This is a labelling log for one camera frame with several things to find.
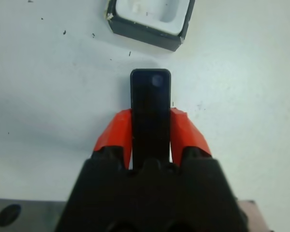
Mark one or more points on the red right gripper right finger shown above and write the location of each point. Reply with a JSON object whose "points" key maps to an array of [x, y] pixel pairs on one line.
{"points": [[186, 133]]}

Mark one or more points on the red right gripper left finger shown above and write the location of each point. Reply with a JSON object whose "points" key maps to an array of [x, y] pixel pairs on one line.
{"points": [[118, 130]]}

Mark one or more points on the black box with white insert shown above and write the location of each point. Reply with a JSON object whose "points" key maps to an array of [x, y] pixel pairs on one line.
{"points": [[145, 36]]}

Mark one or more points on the slim black camera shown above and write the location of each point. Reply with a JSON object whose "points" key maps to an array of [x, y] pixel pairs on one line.
{"points": [[151, 116]]}

